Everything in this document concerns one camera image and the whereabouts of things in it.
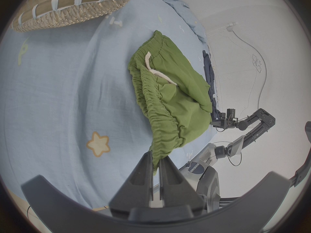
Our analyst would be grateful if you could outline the round woven basket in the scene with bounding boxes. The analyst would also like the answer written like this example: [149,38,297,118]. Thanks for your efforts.
[12,0,142,33]

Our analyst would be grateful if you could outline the green shorts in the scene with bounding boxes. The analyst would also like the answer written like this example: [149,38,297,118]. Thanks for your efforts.
[128,30,211,177]

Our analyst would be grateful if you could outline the dark blue T-shirt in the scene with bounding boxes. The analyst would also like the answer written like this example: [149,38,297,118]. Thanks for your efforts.
[202,50,223,121]

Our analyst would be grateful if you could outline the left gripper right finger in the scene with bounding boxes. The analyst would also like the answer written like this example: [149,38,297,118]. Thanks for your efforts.
[160,156,206,212]

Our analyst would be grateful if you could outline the black cable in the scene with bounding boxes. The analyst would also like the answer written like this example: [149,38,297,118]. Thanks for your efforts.
[227,151,242,167]

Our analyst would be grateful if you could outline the bed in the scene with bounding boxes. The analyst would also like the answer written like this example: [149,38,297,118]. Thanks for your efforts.
[0,0,269,211]

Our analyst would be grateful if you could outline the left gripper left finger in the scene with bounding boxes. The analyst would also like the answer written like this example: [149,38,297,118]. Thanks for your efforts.
[109,151,153,219]

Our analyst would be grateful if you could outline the pale blue quilt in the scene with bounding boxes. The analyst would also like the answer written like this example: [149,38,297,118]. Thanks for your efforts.
[143,0,207,43]

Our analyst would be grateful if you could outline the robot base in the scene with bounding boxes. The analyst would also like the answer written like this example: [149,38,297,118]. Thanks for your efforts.
[179,142,222,213]

